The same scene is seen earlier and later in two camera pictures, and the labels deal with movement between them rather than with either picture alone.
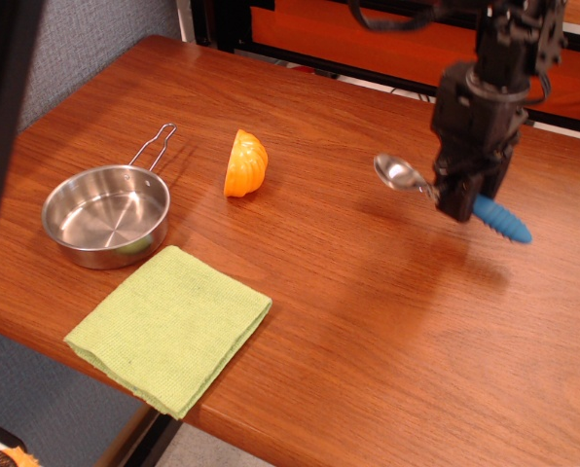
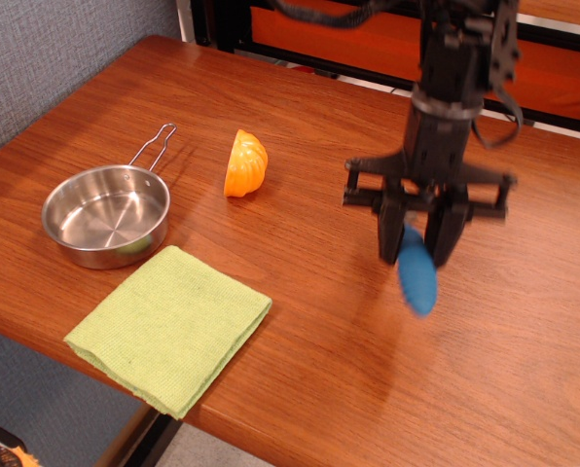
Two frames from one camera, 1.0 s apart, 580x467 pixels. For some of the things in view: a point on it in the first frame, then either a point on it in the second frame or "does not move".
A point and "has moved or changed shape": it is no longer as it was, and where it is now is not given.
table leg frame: (143, 441) does not move
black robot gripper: (475, 125) -> (432, 168)
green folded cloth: (172, 333) does not move
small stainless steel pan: (113, 217) does not move
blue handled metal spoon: (394, 171) has moved or changed shape
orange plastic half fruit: (246, 166) does not move
